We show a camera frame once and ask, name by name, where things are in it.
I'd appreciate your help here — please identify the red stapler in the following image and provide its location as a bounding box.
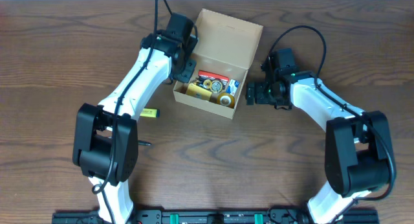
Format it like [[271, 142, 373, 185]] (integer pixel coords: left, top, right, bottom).
[[198, 71, 229, 83]]

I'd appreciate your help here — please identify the blue white staples box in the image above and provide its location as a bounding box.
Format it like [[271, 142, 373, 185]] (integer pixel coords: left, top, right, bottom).
[[226, 79, 240, 96]]

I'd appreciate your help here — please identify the yellow spiral notepad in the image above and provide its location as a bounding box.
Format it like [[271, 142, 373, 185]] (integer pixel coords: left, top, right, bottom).
[[186, 83, 212, 101]]

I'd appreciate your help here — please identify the yellow clear tape roll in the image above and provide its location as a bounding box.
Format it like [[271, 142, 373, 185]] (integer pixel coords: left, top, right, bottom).
[[217, 93, 235, 108]]

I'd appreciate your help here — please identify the orange black correction tape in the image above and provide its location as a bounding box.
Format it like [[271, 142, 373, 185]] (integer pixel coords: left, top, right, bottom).
[[194, 78, 225, 94]]

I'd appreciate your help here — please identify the brown cardboard box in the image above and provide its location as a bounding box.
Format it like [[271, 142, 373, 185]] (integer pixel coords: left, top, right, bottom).
[[173, 9, 263, 119]]

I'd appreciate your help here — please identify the yellow highlighter marker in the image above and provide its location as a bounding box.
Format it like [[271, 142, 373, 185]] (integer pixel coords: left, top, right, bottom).
[[140, 108, 160, 118]]

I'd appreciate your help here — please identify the black pen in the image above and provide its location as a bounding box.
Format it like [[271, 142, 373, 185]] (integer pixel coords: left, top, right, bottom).
[[138, 140, 152, 146]]

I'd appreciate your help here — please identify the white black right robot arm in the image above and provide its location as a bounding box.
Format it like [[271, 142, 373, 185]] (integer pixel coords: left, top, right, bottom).
[[246, 73, 397, 223]]

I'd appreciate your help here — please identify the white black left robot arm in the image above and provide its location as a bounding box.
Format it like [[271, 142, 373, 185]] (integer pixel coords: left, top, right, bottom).
[[72, 31, 198, 223]]

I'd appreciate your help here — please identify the black mounting rail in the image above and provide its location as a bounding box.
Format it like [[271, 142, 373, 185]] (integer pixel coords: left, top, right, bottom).
[[51, 208, 380, 224]]

